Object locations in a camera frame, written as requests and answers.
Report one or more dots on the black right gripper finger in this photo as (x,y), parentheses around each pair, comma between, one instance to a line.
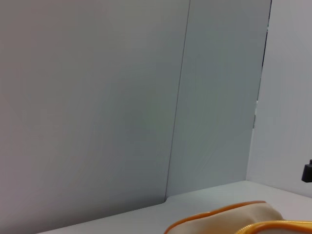
(307,173)

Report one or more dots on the beige food bag yellow trim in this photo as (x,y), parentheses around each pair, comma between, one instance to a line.
(234,219)

